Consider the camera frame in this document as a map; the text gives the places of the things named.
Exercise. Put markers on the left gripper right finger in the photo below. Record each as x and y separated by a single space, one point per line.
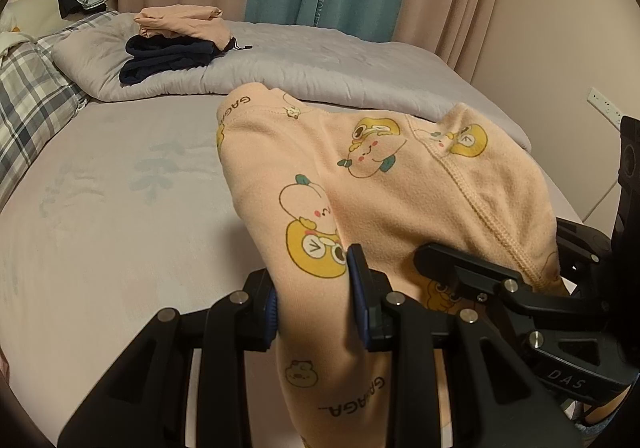
450 366

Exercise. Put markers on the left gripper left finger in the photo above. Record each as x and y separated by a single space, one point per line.
176 360

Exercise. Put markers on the peach cartoon print shirt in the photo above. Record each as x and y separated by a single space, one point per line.
308 184

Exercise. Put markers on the white clothes pile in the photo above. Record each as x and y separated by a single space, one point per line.
28 20

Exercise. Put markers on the lavender bed sheet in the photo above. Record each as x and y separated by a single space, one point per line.
123 213

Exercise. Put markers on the plaid pillow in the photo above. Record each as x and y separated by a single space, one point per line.
37 101

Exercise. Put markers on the folded navy garment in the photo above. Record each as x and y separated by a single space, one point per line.
153 55

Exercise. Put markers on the grey folded quilt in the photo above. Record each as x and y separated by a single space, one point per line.
312 64

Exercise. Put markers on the folded peach garment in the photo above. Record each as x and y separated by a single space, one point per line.
178 20

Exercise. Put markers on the white wall socket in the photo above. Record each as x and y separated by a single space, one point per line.
605 107

